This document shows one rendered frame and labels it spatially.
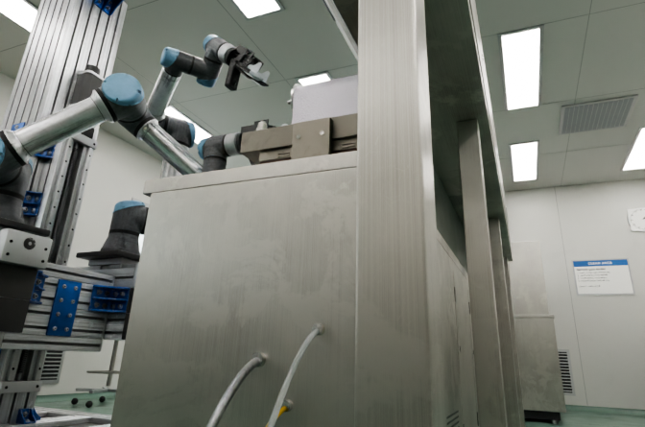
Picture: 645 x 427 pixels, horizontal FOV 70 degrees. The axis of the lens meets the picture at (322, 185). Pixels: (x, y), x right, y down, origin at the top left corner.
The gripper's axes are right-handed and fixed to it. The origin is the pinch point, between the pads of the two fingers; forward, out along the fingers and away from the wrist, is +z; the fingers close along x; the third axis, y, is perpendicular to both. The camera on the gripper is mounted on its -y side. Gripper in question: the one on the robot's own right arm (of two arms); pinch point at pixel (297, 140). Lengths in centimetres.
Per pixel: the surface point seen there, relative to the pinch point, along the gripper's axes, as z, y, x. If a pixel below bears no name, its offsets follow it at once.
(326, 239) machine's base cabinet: 22, -39, -26
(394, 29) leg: 50, -32, -77
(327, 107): 10.0, 9.3, -0.3
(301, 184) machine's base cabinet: 15.4, -25.7, -25.9
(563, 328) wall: 102, -17, 556
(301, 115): 1.3, 8.2, -0.3
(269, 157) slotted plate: 2.1, -14.2, -18.9
